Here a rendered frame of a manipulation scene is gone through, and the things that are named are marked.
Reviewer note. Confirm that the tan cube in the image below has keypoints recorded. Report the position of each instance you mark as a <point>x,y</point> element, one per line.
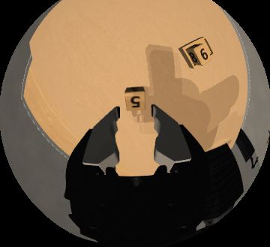
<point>199,54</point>
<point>135,98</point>

